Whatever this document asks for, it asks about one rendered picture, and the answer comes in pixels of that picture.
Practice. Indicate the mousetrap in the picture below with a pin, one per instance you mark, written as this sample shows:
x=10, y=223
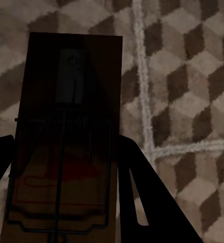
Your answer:
x=63, y=177

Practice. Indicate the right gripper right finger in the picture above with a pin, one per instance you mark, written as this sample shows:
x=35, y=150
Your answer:
x=167, y=223

